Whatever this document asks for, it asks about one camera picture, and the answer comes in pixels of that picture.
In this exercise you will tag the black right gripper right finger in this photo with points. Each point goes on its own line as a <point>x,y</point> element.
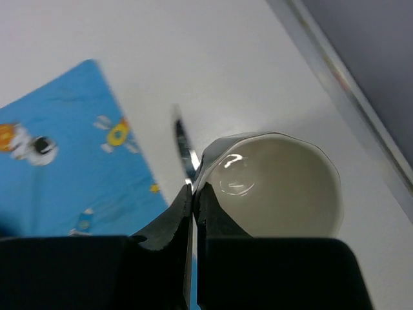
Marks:
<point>238,271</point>

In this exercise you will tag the blue space-print cloth placemat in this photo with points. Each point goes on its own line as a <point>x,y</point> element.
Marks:
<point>70,163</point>

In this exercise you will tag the steel knife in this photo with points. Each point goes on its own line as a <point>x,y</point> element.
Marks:
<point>189,159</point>

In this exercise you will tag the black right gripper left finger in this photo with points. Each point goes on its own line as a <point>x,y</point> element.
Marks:
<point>148,270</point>

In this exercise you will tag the teal mug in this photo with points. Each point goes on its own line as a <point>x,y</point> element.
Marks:
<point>274,185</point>

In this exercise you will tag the white table edge rail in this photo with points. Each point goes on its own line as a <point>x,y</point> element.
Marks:
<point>304,29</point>

